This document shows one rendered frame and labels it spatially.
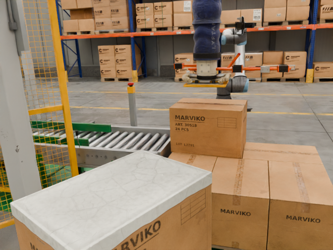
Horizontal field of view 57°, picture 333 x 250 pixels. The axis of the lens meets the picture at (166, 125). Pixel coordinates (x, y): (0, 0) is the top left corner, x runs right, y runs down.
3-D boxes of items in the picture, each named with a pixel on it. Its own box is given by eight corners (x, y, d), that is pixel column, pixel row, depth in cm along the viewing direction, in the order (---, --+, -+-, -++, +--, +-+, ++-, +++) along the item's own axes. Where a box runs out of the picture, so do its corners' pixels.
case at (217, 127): (170, 152, 268) (168, 107, 256) (183, 137, 304) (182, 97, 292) (240, 158, 248) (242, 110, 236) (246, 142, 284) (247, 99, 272)
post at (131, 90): (133, 171, 361) (127, 87, 332) (135, 168, 367) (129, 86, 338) (138, 171, 359) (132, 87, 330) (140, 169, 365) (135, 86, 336)
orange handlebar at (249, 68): (175, 71, 261) (175, 67, 260) (183, 67, 289) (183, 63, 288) (291, 71, 236) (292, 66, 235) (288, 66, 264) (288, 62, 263)
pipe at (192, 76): (184, 82, 252) (183, 75, 251) (190, 78, 275) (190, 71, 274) (225, 82, 243) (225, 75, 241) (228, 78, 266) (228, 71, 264)
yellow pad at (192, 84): (183, 87, 251) (183, 81, 250) (186, 85, 261) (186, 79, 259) (225, 87, 242) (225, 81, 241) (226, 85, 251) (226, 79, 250)
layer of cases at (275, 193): (150, 235, 222) (147, 185, 210) (183, 175, 313) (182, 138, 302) (334, 264, 188) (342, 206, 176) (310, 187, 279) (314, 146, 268)
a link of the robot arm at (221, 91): (216, 92, 349) (216, 76, 344) (232, 92, 346) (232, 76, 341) (216, 94, 335) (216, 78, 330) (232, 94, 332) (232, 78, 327)
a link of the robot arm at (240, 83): (232, 94, 343) (232, 31, 355) (248, 94, 339) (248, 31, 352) (232, 90, 328) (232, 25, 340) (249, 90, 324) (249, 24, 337)
